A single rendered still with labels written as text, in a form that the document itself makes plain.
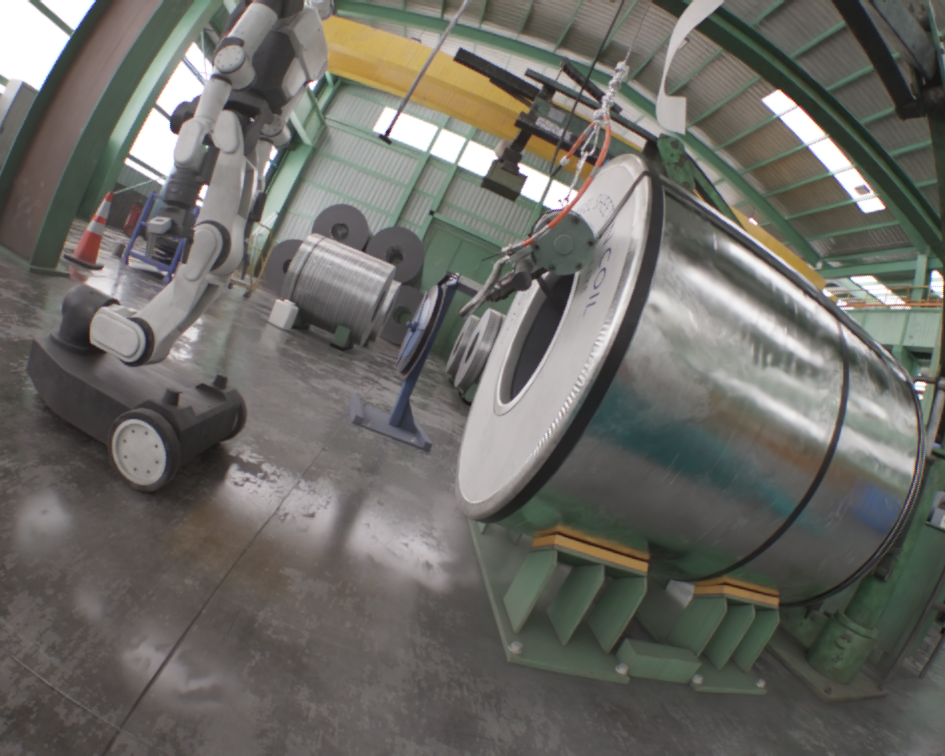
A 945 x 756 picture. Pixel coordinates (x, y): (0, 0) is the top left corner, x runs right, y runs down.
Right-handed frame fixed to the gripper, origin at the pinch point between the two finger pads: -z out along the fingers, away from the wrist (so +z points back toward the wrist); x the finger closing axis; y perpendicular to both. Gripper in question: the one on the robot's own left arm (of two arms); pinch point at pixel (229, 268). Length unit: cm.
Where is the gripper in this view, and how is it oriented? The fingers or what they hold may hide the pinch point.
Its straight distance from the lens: 163.0
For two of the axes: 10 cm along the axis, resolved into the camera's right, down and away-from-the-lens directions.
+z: 2.1, -9.7, -0.8
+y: -1.4, -1.1, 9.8
